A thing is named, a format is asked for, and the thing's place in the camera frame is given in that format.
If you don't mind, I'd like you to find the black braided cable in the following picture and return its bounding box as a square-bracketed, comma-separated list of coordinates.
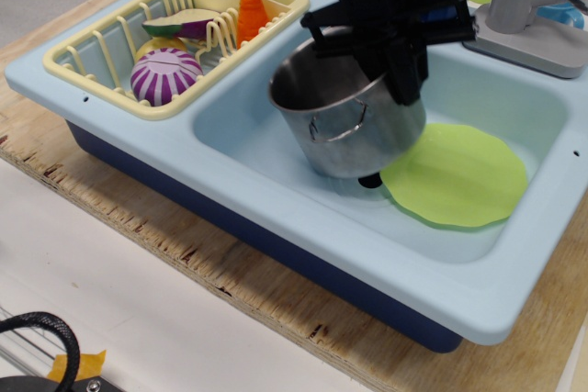
[0, 311, 83, 392]

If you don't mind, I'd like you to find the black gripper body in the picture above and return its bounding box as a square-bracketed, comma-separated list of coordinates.
[300, 0, 479, 56]

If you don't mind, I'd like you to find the wooden plywood board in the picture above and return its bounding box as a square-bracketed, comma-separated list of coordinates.
[0, 0, 588, 392]

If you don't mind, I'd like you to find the cream dish drying rack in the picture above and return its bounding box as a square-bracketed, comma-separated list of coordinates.
[43, 0, 310, 120]

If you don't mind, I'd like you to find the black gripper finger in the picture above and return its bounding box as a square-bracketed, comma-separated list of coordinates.
[353, 50, 389, 82]
[384, 38, 428, 106]

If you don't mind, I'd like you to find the stainless steel pot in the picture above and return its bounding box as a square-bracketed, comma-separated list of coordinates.
[269, 39, 426, 179]

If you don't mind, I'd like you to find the green plastic plate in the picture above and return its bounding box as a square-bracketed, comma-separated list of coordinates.
[379, 123, 528, 229]

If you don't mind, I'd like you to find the light blue toy sink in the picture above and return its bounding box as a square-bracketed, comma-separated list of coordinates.
[6, 0, 587, 353]

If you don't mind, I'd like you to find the orange toy carrot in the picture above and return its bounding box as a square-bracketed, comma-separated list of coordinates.
[237, 0, 269, 48]

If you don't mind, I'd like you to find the grey toy faucet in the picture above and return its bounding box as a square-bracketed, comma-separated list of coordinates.
[464, 0, 587, 79]

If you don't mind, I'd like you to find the purple toy eggplant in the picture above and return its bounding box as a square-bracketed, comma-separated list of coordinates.
[141, 8, 220, 39]

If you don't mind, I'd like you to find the yellow tape piece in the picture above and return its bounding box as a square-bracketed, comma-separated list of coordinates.
[47, 350, 107, 383]

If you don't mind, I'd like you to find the purple striped toy onion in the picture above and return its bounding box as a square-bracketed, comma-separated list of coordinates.
[130, 48, 203, 106]

